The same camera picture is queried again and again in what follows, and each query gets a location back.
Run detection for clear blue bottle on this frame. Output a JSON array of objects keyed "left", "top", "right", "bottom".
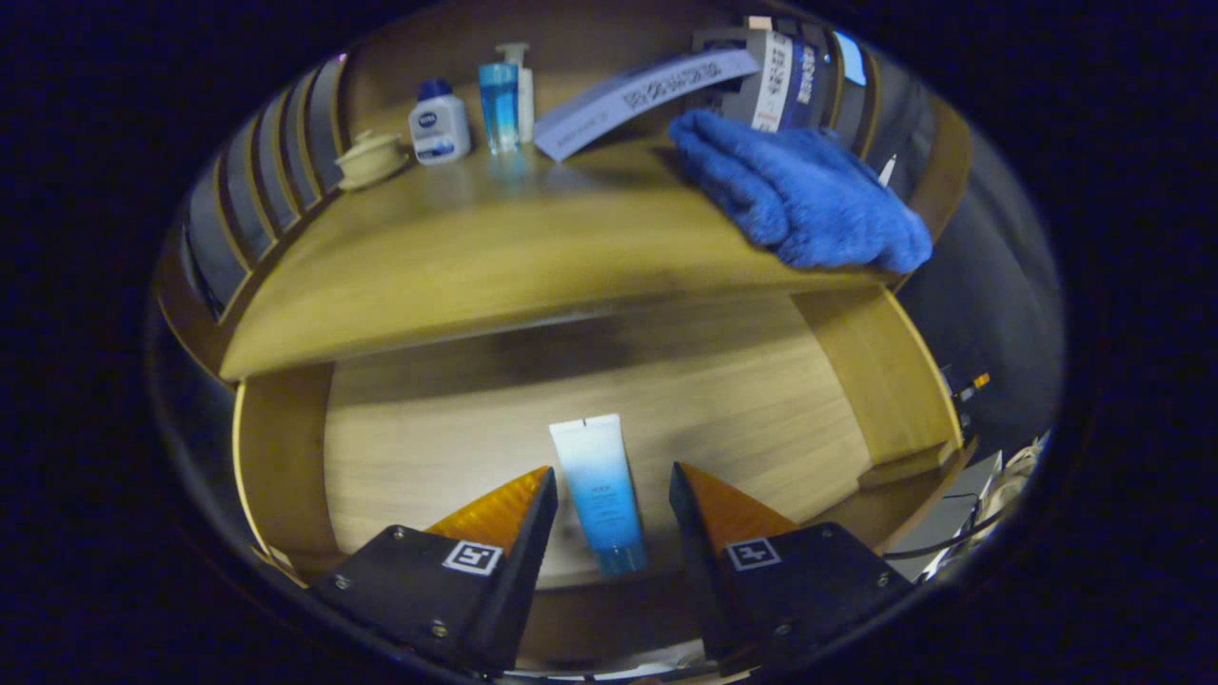
[{"left": 478, "top": 62, "right": 521, "bottom": 155}]

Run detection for lilac leaning book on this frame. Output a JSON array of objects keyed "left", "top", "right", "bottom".
[{"left": 533, "top": 48, "right": 762, "bottom": 163}]

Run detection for wooden countertop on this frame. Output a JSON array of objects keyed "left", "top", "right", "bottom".
[{"left": 221, "top": 109, "right": 905, "bottom": 382}]

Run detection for wooden cabinet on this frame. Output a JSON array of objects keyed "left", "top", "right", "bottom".
[{"left": 157, "top": 10, "right": 976, "bottom": 667}]

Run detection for beige lidded teacup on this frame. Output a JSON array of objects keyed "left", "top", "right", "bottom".
[{"left": 335, "top": 130, "right": 412, "bottom": 191}]

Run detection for black backdrop cloth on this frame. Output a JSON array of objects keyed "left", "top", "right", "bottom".
[{"left": 181, "top": 57, "right": 1062, "bottom": 448}]

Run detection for dark blue upright book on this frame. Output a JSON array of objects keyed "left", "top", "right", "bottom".
[{"left": 785, "top": 38, "right": 831, "bottom": 134}]

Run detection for white pump bottle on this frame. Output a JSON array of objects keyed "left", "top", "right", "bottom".
[{"left": 495, "top": 41, "right": 536, "bottom": 144}]

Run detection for white bottle with blue cap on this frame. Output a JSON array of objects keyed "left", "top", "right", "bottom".
[{"left": 408, "top": 78, "right": 472, "bottom": 166}]

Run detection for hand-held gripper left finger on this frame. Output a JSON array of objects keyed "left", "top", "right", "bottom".
[{"left": 309, "top": 464, "right": 560, "bottom": 678}]

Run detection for blue and white tube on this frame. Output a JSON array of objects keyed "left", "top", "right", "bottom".
[{"left": 549, "top": 414, "right": 648, "bottom": 577}]

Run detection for white upright book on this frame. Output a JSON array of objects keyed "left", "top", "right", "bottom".
[{"left": 693, "top": 27, "right": 796, "bottom": 134}]

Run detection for blue folded towel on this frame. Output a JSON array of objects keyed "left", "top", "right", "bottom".
[{"left": 668, "top": 108, "right": 933, "bottom": 275}]

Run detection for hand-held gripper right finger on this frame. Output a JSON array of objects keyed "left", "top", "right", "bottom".
[{"left": 668, "top": 462, "right": 914, "bottom": 676}]

